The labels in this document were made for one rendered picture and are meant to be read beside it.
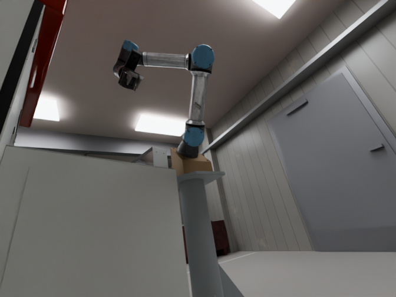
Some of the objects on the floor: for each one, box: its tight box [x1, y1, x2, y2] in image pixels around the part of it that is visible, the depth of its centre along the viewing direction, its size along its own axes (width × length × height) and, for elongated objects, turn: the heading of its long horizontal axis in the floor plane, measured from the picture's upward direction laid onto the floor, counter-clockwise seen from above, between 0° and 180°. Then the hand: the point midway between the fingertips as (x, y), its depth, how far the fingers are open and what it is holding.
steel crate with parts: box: [182, 220, 229, 264], centre depth 374 cm, size 95×110×68 cm
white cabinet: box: [0, 146, 190, 297], centre depth 86 cm, size 64×96×82 cm, turn 26°
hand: (138, 76), depth 75 cm, fingers closed
